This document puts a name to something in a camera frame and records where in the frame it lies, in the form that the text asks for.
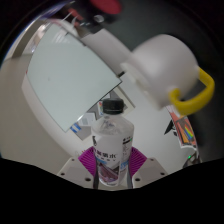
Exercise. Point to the clear black-capped water bottle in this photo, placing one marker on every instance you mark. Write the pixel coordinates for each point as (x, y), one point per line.
(111, 150)

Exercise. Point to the large whiteboard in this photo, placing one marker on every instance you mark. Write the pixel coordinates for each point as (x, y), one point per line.
(66, 76)

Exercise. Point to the grey notice board with papers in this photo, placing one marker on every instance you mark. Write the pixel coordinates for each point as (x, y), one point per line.
(87, 120)

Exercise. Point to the flat round red coaster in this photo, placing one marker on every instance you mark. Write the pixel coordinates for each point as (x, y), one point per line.
(106, 6)

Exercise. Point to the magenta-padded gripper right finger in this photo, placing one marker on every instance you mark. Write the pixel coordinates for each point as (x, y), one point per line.
(150, 171)

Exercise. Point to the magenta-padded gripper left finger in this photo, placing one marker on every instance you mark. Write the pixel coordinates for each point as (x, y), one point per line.
(75, 171)

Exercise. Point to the black bag with white print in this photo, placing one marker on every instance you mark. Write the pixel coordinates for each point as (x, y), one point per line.
(169, 128)

